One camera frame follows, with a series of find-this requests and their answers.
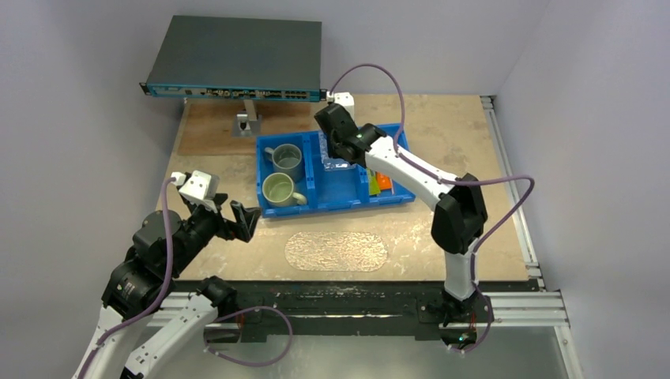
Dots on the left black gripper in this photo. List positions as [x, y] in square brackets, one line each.
[245, 218]

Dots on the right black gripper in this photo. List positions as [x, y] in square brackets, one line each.
[333, 124]

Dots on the clear plastic holder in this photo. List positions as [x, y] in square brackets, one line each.
[329, 163]

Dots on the light green mug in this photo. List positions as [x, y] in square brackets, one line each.
[280, 191]

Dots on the blue plastic divided bin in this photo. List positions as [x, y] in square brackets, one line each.
[326, 191]

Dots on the clear textured oval tray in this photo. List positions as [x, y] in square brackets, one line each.
[320, 251]

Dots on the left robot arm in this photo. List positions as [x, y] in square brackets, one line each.
[163, 246]

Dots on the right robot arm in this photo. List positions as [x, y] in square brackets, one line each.
[457, 204]

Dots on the grey mug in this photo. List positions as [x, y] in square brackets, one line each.
[287, 159]

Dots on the wooden base board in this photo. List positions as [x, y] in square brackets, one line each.
[211, 127]

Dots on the metal switch stand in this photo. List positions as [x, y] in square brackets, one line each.
[248, 121]

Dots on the grey network switch box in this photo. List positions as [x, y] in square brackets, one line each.
[238, 58]

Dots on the black aluminium base frame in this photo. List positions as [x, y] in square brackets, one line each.
[385, 308]

